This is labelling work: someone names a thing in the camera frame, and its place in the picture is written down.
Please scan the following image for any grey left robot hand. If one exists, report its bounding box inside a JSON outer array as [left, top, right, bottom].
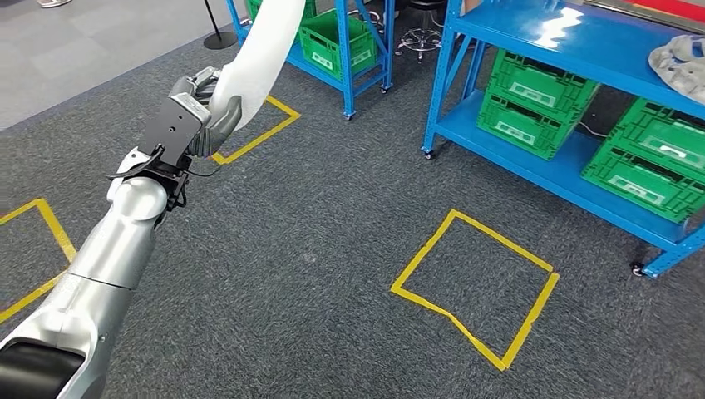
[[167, 66, 244, 158]]

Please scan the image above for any white curved plastic part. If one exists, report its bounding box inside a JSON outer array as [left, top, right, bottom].
[[208, 0, 308, 131]]

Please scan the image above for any blue metal shelf rack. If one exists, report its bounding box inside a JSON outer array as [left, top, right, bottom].
[[225, 0, 397, 120], [421, 0, 705, 279]]

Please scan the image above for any black stool with chrome base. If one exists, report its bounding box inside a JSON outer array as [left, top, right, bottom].
[[396, 0, 445, 59]]

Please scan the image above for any grey wheel hubcap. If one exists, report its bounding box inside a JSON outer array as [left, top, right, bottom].
[[648, 33, 705, 91]]

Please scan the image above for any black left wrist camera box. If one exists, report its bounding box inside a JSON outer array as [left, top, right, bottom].
[[136, 92, 213, 172]]

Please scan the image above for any black stanchion post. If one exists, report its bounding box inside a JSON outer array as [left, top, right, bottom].
[[202, 0, 238, 51]]

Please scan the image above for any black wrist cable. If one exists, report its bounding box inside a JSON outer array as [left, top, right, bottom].
[[107, 144, 221, 180]]

